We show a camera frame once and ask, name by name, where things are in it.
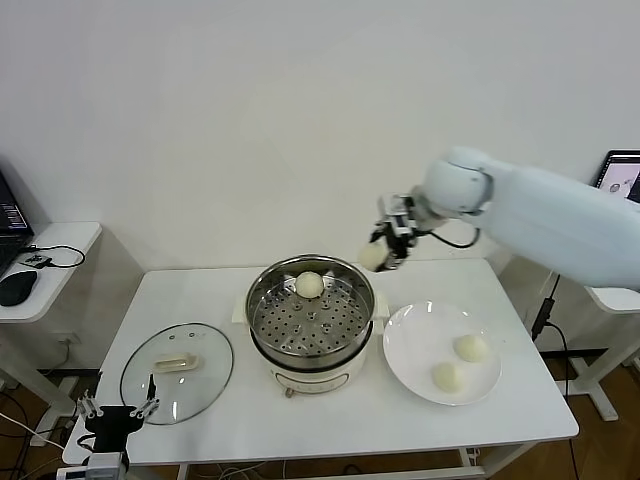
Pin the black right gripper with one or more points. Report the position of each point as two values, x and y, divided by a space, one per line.
407 215

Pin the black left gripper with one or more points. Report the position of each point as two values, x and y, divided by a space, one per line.
112 420

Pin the white steamed baozi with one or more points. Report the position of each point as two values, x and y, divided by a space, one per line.
372 256
470 347
448 376
308 284

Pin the round glass pot lid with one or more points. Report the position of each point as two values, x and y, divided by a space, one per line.
150 385

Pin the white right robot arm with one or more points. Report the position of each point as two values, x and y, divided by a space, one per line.
550 210

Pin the stainless steel steamer pot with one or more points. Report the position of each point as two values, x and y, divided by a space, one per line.
357 300

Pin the white round plate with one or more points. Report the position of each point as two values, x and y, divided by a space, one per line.
400 375

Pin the black computer mouse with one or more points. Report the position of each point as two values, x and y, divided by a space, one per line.
17 289

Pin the white electric cooking pot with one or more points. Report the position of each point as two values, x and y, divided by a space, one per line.
310 382

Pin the black usb dongle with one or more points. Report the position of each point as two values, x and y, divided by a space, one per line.
36 260

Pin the black laptop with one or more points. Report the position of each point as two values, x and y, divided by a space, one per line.
10 215

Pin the white side desk with label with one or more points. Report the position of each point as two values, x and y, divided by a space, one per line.
615 300

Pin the grey laptop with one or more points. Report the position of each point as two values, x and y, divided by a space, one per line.
620 175

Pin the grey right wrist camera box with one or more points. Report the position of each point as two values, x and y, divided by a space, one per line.
400 225

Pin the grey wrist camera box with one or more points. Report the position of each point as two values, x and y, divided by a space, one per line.
106 467
400 225

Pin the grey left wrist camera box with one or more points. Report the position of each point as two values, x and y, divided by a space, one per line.
106 467

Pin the white table frame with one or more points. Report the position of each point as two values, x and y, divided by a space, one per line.
400 474

